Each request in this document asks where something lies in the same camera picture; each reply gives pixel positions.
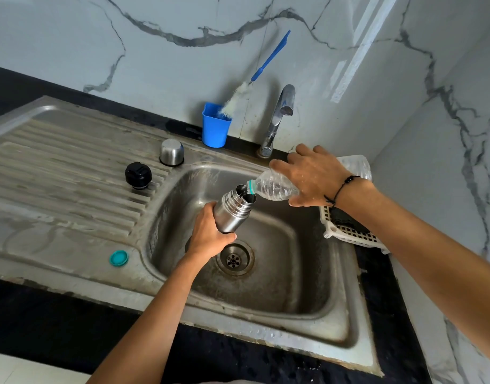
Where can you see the person's left hand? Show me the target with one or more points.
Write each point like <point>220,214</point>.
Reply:
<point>205,237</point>

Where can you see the person's right hand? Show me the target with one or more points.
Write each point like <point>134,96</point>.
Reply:
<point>315,175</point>

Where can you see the person's right thumb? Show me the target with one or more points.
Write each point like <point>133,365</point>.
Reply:
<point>298,200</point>

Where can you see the person's left thumb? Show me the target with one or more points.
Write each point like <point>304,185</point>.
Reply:
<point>227,237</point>

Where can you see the person's right middle finger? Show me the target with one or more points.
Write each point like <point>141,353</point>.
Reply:
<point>299,151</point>

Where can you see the stainless steel flask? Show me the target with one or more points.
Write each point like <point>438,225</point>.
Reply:
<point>229,211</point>

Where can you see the clear plastic water bottle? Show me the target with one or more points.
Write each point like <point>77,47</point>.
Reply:
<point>276,186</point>

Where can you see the person's left forearm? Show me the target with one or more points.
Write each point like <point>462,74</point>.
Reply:
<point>153,319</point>

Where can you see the person's right forearm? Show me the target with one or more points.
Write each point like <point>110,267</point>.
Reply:
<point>421,251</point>

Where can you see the metal sink drain strainer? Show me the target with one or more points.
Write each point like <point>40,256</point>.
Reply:
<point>233,258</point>

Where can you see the chrome faucet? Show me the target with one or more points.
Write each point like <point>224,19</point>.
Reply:
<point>274,127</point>

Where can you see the black scrub sponge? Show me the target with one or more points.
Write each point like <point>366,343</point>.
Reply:
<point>347,220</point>

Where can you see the white plastic basket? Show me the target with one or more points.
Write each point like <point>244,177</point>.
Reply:
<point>374,240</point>

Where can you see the blue plastic cup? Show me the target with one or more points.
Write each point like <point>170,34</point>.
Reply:
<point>215,129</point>

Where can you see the steel flask cup lid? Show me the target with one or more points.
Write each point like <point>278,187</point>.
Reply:
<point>171,152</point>

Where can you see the black flask stopper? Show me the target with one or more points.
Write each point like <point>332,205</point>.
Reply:
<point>138,175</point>

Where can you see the teal bottle cap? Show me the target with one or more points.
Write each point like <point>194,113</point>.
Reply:
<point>119,258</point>

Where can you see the stainless steel sink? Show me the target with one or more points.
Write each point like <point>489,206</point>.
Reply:
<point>69,175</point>

